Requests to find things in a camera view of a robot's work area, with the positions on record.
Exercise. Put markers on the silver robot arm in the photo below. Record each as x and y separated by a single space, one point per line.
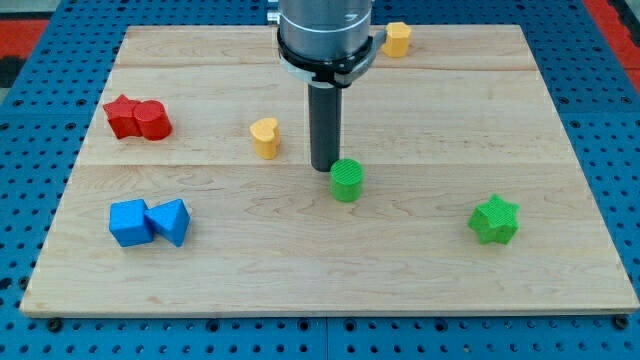
326 44

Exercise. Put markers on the blue cube block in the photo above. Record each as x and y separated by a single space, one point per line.
128 224

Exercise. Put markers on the green cylinder block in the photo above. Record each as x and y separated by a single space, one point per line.
346 178

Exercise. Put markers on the red star block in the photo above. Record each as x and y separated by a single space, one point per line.
120 117

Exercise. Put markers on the red cylinder block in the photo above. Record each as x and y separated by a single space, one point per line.
152 120

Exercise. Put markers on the blue triangle block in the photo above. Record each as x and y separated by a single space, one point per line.
171 220

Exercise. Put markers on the yellow hexagon block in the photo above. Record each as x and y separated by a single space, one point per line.
397 39

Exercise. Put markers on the black clamp ring mount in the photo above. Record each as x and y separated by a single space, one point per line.
339 73

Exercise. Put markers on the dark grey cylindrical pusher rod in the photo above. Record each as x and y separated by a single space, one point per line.
325 107

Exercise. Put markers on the green star block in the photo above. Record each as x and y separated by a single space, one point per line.
495 221

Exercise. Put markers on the yellow heart block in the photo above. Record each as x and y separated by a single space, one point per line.
266 137

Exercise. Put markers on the light wooden board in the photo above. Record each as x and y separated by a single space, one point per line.
466 114

